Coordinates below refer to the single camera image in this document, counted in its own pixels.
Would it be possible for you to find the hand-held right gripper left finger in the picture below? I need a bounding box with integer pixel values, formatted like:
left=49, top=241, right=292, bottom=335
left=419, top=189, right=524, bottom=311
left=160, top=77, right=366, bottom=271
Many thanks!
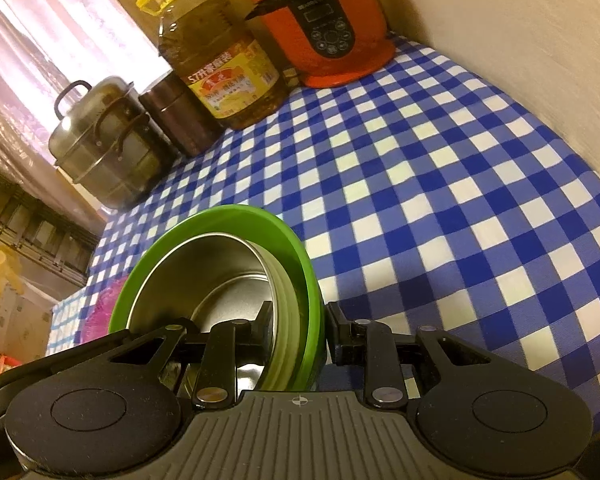
left=107, top=300, right=277, bottom=407

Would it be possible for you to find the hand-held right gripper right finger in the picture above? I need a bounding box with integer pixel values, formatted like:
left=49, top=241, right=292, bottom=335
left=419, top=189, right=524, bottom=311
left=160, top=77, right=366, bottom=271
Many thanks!
left=326, top=301, right=491, bottom=407

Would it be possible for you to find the stainless steel bowl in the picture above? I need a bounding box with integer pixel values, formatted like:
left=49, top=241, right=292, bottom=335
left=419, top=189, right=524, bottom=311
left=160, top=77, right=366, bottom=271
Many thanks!
left=127, top=232, right=281, bottom=396

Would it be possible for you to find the green plastic bowl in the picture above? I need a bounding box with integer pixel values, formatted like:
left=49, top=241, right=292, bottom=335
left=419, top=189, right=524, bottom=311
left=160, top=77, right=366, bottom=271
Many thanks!
left=107, top=204, right=327, bottom=394

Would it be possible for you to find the pink glass plate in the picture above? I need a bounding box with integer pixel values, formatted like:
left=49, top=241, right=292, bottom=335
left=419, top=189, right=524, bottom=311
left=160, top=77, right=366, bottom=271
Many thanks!
left=82, top=274, right=132, bottom=347

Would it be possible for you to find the cardboard box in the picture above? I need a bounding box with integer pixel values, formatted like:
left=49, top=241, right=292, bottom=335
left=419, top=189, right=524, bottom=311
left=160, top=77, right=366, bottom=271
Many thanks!
left=0, top=285, right=54, bottom=367

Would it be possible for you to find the light blue patterned cloth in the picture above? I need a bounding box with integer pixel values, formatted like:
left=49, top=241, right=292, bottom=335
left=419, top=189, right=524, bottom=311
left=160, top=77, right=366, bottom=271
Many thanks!
left=50, top=285, right=90, bottom=357

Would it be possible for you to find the yellow plastic bag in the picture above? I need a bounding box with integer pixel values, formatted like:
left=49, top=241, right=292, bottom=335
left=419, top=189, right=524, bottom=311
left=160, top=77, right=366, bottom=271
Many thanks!
left=0, top=241, right=27, bottom=302

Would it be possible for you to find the stacked metal tiffin carrier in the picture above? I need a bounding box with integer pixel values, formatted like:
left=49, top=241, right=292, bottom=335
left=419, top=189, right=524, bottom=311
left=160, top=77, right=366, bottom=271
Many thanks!
left=0, top=169, right=102, bottom=283

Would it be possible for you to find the blue white checkered tablecloth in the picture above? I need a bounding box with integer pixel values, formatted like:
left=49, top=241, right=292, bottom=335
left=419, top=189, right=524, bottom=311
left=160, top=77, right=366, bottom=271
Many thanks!
left=87, top=30, right=600, bottom=432

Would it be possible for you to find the brown cylindrical canister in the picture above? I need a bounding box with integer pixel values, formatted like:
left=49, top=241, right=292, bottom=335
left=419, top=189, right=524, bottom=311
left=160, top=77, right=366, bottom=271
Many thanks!
left=138, top=71, right=227, bottom=157

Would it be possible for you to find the stainless steel steamer pot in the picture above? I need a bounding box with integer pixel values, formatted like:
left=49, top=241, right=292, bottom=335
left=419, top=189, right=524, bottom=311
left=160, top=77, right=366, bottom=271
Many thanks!
left=48, top=76, right=179, bottom=210

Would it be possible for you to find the large cooking oil bottle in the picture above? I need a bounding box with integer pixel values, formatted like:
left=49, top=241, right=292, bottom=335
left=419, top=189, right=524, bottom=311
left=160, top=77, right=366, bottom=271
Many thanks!
left=135, top=0, right=287, bottom=131

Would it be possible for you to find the orange electric pressure cooker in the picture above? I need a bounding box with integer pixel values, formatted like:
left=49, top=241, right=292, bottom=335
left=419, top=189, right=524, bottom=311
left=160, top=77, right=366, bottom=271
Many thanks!
left=244, top=0, right=397, bottom=89

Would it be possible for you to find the sheer pink curtain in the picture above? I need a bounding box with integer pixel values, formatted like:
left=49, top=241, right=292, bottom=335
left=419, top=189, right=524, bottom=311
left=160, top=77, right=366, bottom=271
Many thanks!
left=0, top=0, right=181, bottom=211

